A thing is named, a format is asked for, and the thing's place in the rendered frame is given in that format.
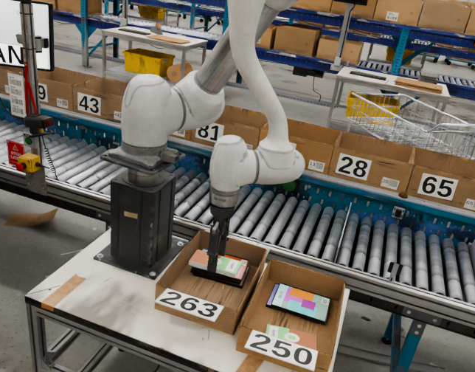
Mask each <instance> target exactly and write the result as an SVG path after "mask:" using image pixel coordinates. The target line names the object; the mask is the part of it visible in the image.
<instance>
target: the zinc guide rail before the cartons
mask: <svg viewBox="0 0 475 372"><path fill-rule="evenodd" d="M0 98H1V99H5V100H9V101H10V96H8V95H5V94H0ZM40 109H45V110H48V111H53V112H57V113H60V114H65V115H69V116H71V117H76V118H80V119H83V120H88V121H92V122H95V123H100V124H103V125H109V126H112V127H115V128H121V124H120V123H115V122H111V121H108V120H103V119H100V118H96V117H91V116H88V115H84V114H79V113H76V112H73V111H67V110H64V109H61V108H55V107H52V106H47V105H44V104H40ZM167 141H171V142H176V143H179V144H182V145H188V146H191V147H194V148H199V149H202V150H205V151H211V152H212V150H213V148H214V147H212V146H208V145H203V144H200V143H197V142H191V141H188V140H185V139H179V138H176V137H171V136H167ZM302 175H305V176H310V177H313V178H317V179H321V180H325V181H328V182H333V183H336V184H340V185H345V186H348V187H354V188H357V189H360V190H365V191H369V192H372V193H377V194H381V195H384V196H388V197H392V198H395V199H400V200H404V201H407V202H412V203H415V204H421V205H424V206H427V207H433V208H436V209H439V210H444V211H448V212H450V213H456V214H459V215H462V216H467V217H471V218H475V212H471V211H468V210H463V209H459V208H456V207H451V206H448V205H444V204H439V203H436V202H432V201H427V200H424V199H419V198H415V197H412V196H408V198H407V199H403V198H401V197H399V196H398V194H399V193H395V192H392V191H388V190H383V189H380V188H376V187H371V186H368V185H363V184H359V183H356V182H351V181H347V180H344V179H339V178H336V177H332V176H327V175H324V174H320V173H315V172H312V171H309V170H304V172H303V174H302Z"/></svg>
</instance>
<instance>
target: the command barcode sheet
mask: <svg viewBox="0 0 475 372"><path fill-rule="evenodd" d="M7 75H8V83H9V90H10V105H11V113H12V115H15V116H18V117H23V118H25V117H26V115H27V114H26V105H25V95H24V82H25V78H23V76H21V75H15V74H12V73H9V72H8V73H7Z"/></svg>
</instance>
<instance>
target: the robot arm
mask: <svg viewBox="0 0 475 372"><path fill-rule="evenodd" d="M298 1H299V0H227V4H228V13H229V26H228V27H227V28H226V30H225V32H224V33H223V35H222V36H221V38H220V39H219V41H218V42H217V44H216V45H215V47H214V48H213V50H212V51H211V53H210V54H209V56H208V57H207V59H206V60H205V62H204V64H203V65H202V67H201V68H200V69H199V70H195V71H191V72H190V73H189V74H188V75H187V76H186V77H184V78H183V79H182V80H180V81H179V82H178V83H177V84H176V85H175V86H174V87H170V85H169V83H168V82H167V81H166V80H165V79H164V78H162V77H160V76H158V75H152V74H143V75H137V76H135V77H134V78H133V79H131V80H130V82H129V83H128V85H127V88H126V90H125V93H124V96H123V100H122V112H121V130H122V142H121V146H120V147H118V148H115V149H113V150H110V151H108V156H109V157H114V158H117V159H122V160H125V161H127V162H132V163H134V164H137V165H141V166H143V167H144V168H147V169H154V168H155V167H156V166H157V165H158V164H160V163H162V162H172V163H176V162H177V160H178V151H177V150H176V149H172V148H168V147H167V136H168V135H171V134H172V133H174V132H175V131H186V130H192V129H197V128H202V127H205V126H208V125H211V124H213V123H214V122H215V121H216V120H218V118H219V117H220V116H221V115H222V114H223V110H224V107H225V100H224V90H223V87H224V86H225V85H226V83H227V82H228V80H229V79H230V77H231V76H232V75H233V74H234V73H235V71H236V70H237V69H238V71H239V73H240V75H241V76H242V78H243V79H244V81H245V83H246V85H247V86H248V87H249V90H250V91H251V93H252V94H253V96H254V98H255V100H256V101H257V103H258V104H259V106H260V107H261V109H262V110H263V113H264V114H265V116H266V118H267V120H268V135H267V137H266V138H265V139H264V140H262V141H260V144H259V146H258V147H257V148H256V150H247V147H246V144H245V142H244V140H243V139H242V138H241V137H239V136H237V135H225V136H222V137H219V138H218V139H217V140H216V142H215V145H214V148H213V150H212V156H211V160H210V166H209V177H210V181H211V182H210V192H209V201H210V202H211V206H210V212H211V214H212V215H213V216H214V217H215V219H214V221H213V227H210V236H209V245H208V250H207V255H208V256H209V257H208V264H207V271H211V272H216V270H217V264H218V256H219V255H220V256H224V257H225V251H226V241H228V240H229V238H227V236H228V235H229V222H230V218H231V217H232V216H233V215H234V212H235V205H236V204H237V203H238V197H239V192H240V186H243V185H248V184H261V185H276V184H282V183H287V182H292V181H294V180H296V179H298V178H299V177H300V176H301V175H302V174H303V172H304V169H305V160H304V157H303V155H301V153H300V152H298V151H297V150H295V149H293V148H294V147H293V145H292V144H291V143H290V142H289V140H288V123H287V119H286V115H285V112H284V110H283V108H282V106H281V104H280V102H279V100H278V98H277V96H276V94H275V92H274V90H273V88H272V86H271V84H270V83H269V81H268V78H267V77H266V74H265V72H264V71H263V68H262V66H261V65H260V62H259V60H258V58H257V54H256V51H255V46H254V45H255V44H256V43H257V42H258V41H259V39H260V38H261V36H262V35H263V33H264V32H265V31H266V30H267V29H268V27H269V26H270V24H271V23H272V21H273V20H274V19H275V18H276V17H277V15H278V14H279V12H280V11H283V10H287V9H288V8H290V7H291V6H292V5H294V4H295V3H296V2H298Z"/></svg>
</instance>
